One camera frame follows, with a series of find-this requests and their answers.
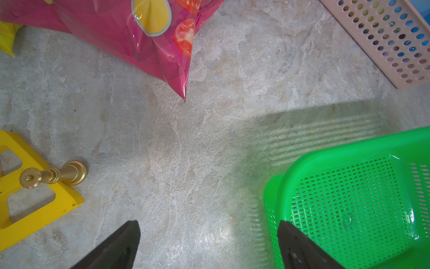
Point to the yellow plastic frame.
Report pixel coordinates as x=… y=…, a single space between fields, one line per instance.
x=66 y=197

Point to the pink chips bag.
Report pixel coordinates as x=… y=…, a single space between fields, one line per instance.
x=155 y=36

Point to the yellow chips bag back left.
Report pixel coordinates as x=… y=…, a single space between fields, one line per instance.
x=8 y=33

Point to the green plastic basket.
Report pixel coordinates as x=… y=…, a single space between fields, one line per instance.
x=367 y=204

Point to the blue chips bag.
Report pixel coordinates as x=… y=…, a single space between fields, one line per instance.
x=423 y=7

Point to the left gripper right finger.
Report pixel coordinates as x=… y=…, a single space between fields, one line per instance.
x=300 y=252

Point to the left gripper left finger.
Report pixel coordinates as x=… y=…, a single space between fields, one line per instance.
x=118 y=251

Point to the pink plastic basket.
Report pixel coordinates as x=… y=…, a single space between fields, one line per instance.
x=392 y=33

